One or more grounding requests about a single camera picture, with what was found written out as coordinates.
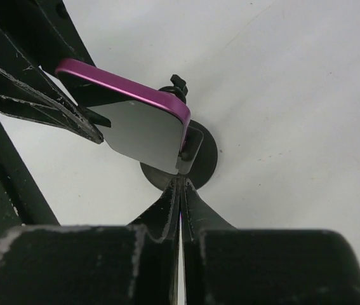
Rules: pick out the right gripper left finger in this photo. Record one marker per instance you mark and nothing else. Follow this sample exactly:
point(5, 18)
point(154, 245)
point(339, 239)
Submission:
point(132, 264)

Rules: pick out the black phone stand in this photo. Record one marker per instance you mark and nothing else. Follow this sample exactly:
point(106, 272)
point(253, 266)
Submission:
point(199, 155)

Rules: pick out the purple-edged phone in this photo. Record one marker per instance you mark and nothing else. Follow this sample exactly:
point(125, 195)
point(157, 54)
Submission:
point(137, 121)

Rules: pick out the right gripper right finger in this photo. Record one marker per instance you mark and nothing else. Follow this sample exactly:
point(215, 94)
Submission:
point(227, 265)

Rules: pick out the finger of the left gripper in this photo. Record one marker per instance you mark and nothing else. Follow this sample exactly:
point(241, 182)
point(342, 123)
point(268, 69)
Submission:
point(35, 37)
point(26, 92)

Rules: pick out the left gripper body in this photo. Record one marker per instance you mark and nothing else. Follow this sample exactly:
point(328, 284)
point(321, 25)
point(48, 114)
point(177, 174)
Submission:
point(21, 201)

